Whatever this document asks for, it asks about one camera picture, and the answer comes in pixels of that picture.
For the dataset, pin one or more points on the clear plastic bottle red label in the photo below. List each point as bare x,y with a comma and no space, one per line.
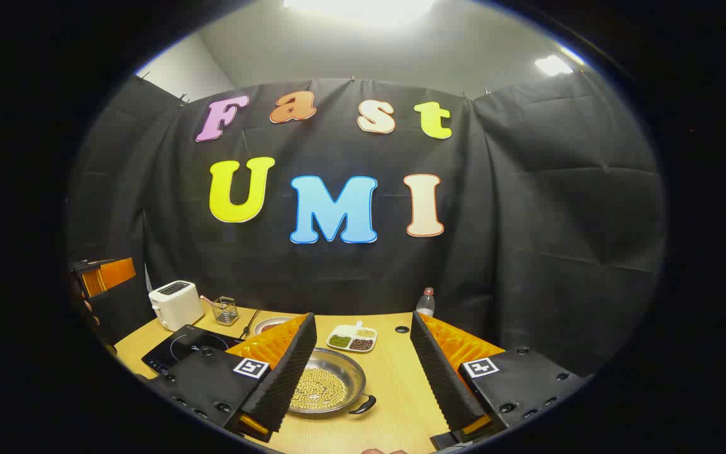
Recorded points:
425,306

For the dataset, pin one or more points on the white divided dish of beans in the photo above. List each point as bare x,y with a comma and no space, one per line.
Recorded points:
351,337

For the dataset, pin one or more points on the black induction cooktop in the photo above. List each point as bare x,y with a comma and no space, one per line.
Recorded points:
193,343

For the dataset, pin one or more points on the pile of soybeans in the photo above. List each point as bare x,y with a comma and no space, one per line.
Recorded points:
322,388

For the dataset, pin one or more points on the white round plate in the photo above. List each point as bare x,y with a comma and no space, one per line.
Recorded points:
271,321

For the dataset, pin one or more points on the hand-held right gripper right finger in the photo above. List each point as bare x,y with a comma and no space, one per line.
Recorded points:
442,372

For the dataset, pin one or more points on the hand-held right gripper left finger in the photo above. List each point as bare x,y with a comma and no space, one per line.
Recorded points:
290,372

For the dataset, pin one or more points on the ceiling light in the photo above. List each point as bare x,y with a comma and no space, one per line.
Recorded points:
553,64
357,7

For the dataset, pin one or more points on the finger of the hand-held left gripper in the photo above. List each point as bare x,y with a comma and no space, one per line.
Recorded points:
111,272

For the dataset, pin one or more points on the brown meat piece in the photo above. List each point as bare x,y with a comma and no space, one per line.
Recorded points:
270,328

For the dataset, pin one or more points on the white toaster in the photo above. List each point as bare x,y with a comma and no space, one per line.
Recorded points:
177,306

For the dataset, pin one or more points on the pink stick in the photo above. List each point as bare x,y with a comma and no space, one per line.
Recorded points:
207,299

